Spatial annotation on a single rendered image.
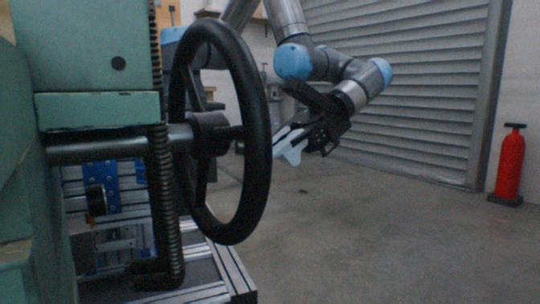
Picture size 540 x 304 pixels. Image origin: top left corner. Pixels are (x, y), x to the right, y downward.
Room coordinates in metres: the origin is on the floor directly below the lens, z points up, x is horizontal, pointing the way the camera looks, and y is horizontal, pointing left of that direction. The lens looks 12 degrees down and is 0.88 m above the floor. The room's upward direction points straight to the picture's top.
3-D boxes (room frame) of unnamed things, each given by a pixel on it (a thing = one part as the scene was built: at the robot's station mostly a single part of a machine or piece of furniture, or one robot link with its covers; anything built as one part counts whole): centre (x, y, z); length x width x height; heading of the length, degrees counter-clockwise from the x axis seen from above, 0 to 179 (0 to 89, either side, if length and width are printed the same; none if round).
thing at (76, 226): (0.52, 0.39, 0.58); 0.12 x 0.08 x 0.08; 123
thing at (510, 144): (2.24, -1.79, 0.30); 0.19 x 0.18 x 0.60; 127
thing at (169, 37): (1.01, 0.27, 0.98); 0.13 x 0.12 x 0.14; 137
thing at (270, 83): (4.27, -0.03, 0.57); 0.47 x 0.37 x 1.14; 127
